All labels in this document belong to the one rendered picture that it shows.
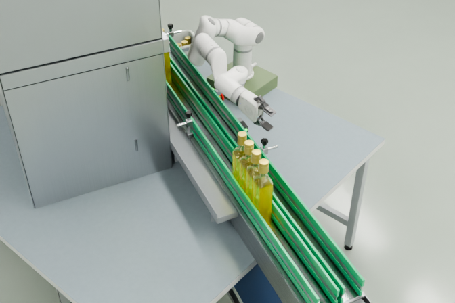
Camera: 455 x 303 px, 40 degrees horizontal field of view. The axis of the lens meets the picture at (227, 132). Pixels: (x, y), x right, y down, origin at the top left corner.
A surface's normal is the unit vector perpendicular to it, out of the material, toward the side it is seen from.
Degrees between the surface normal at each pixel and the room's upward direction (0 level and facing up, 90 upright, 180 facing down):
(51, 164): 90
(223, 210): 0
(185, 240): 0
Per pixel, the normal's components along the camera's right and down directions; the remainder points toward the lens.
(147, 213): 0.00, -0.79
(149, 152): 0.42, 0.56
